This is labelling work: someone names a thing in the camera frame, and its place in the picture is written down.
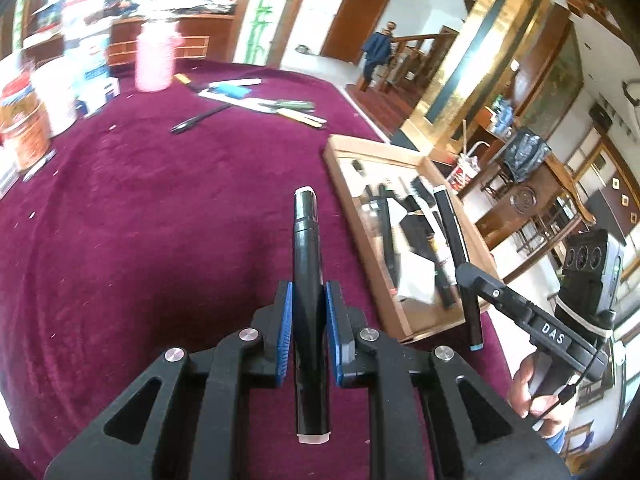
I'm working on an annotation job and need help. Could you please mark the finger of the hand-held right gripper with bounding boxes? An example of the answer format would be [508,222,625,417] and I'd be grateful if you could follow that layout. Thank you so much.
[455,262,535,332]

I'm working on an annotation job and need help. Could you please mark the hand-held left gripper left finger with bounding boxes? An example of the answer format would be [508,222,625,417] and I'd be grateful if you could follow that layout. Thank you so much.
[45,281,295,480]

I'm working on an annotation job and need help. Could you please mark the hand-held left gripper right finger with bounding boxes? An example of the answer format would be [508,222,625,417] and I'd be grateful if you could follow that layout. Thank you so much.
[325,282,571,480]

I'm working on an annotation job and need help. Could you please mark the black marker white caps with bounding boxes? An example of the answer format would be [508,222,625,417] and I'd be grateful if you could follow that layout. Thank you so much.
[291,186,333,445]

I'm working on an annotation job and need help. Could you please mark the cardboard box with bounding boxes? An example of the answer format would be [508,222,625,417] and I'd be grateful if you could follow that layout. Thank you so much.
[322,134,496,343]

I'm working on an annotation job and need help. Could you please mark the person's right forearm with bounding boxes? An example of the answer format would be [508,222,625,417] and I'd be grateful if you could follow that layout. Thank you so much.
[542,425,571,456]

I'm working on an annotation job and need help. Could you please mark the person's right hand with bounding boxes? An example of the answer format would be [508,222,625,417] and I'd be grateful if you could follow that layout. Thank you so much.
[505,355,581,436]

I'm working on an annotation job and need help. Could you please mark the carved wooden chair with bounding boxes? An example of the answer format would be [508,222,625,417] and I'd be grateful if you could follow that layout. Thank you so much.
[475,130,596,281]

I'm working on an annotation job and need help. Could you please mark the white red bucket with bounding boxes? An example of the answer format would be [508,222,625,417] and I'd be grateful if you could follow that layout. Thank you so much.
[447,152,481,191]

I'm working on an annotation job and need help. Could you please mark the yellow pen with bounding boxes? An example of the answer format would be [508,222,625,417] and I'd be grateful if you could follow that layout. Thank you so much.
[277,109,327,126]

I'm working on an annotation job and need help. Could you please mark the long white pen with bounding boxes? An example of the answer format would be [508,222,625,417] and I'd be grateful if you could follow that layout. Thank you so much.
[197,91,273,111]

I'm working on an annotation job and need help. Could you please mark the wooden stair railing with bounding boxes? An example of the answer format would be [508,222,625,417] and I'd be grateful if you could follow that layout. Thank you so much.
[350,30,458,106]

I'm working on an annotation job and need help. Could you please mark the gold pillar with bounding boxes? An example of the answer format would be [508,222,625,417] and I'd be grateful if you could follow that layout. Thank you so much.
[407,0,556,146]

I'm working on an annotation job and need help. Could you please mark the black white pen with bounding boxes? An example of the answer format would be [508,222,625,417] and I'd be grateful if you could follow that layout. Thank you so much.
[22,149,57,182]

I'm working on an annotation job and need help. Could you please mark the bottle in pink knit cover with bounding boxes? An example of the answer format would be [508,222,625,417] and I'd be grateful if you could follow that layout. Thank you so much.
[134,22,182,93]

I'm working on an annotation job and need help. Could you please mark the small black white box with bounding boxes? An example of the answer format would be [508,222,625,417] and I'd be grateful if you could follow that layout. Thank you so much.
[80,77,121,111]

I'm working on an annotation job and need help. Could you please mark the wooden counter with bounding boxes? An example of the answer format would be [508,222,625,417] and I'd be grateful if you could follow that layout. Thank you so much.
[107,12,236,66]

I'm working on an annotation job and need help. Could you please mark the wooden door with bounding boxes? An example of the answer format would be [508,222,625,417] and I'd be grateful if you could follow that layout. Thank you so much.
[320,0,395,63]

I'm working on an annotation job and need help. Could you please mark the orange labelled jar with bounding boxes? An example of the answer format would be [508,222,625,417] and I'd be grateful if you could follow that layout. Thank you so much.
[0,72,53,171]

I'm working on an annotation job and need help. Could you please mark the white plastic jar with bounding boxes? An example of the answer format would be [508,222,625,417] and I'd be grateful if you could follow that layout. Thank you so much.
[30,57,81,137]

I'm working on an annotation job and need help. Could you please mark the blue printed carton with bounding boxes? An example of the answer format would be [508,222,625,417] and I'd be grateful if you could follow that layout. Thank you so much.
[62,0,113,81]

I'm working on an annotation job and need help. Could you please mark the dark jacket on post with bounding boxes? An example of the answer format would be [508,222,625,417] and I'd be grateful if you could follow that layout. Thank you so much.
[361,22,396,93]

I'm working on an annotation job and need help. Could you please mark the bamboo wall painting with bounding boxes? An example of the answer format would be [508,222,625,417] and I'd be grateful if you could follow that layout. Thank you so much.
[245,0,286,63]

